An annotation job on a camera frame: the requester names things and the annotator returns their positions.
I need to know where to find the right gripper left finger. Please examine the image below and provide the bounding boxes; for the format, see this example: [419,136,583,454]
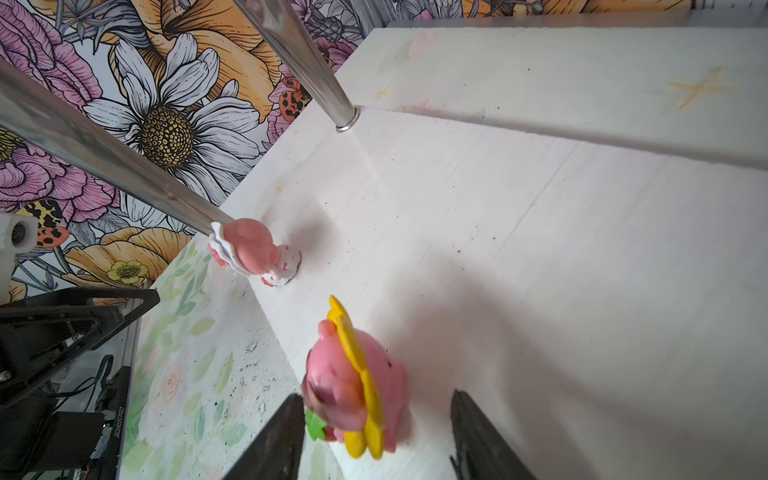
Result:
[223,393,305,480]

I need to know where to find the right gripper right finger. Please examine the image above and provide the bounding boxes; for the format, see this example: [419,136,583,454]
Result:
[450,390,536,480]

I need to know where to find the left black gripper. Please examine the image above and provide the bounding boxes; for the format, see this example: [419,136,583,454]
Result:
[1,287,160,479]

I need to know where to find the pink toy with yellow flower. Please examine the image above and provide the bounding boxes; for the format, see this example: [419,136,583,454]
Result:
[301,297,407,459]

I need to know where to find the pink white hooded toy figure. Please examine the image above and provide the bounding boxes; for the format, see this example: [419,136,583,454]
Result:
[208,218,302,287]

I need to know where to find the white two-tier shelf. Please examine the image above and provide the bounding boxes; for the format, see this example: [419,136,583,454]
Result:
[0,0,768,480]

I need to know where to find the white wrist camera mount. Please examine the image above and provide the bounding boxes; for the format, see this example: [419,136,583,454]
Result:
[0,212,38,305]

